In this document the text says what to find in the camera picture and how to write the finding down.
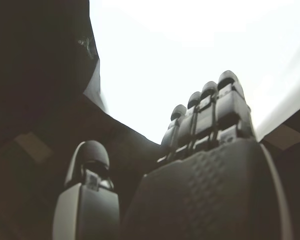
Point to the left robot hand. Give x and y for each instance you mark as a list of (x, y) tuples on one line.
[(215, 200)]

